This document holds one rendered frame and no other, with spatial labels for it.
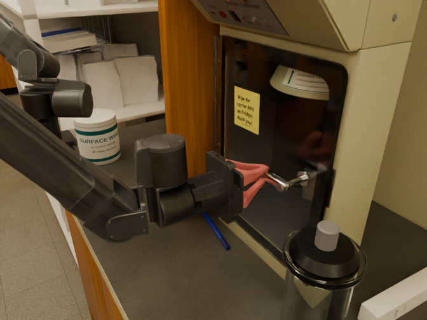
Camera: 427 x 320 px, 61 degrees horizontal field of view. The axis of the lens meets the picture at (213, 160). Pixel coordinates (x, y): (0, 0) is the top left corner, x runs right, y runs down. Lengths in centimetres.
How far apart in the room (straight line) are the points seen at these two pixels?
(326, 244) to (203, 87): 46
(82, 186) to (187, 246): 42
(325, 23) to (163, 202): 30
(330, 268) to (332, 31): 28
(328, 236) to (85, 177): 31
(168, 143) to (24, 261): 201
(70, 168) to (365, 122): 41
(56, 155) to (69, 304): 166
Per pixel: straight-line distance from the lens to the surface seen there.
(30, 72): 75
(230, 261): 81
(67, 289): 216
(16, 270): 238
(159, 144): 48
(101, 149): 118
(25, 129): 46
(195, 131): 83
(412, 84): 98
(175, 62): 76
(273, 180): 58
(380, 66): 55
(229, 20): 64
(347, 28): 47
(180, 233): 88
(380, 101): 58
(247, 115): 68
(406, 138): 101
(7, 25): 81
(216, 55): 73
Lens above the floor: 150
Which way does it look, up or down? 28 degrees down
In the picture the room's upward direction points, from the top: straight up
